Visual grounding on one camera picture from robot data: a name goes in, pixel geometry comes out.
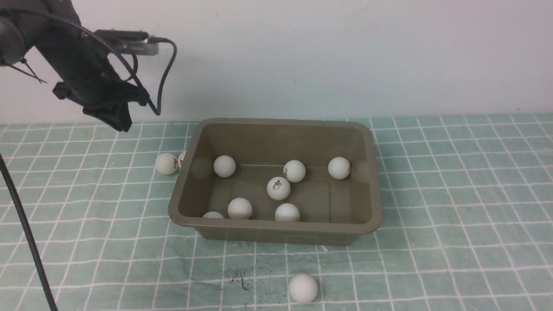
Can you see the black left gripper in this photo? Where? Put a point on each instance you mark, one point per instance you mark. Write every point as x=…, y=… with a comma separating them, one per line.
x=106, y=100

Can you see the white ball with logo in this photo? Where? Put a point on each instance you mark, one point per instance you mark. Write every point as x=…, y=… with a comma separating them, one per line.
x=166, y=164

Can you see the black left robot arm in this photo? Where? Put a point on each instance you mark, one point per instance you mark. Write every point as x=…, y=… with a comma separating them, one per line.
x=78, y=56

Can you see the olive green plastic bin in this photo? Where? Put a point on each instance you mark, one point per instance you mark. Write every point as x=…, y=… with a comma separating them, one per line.
x=333, y=212

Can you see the teal checkered tablecloth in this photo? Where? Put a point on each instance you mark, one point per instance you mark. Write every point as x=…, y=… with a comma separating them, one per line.
x=467, y=224

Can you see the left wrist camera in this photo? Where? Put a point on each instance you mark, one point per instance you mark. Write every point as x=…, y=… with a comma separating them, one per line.
x=128, y=42

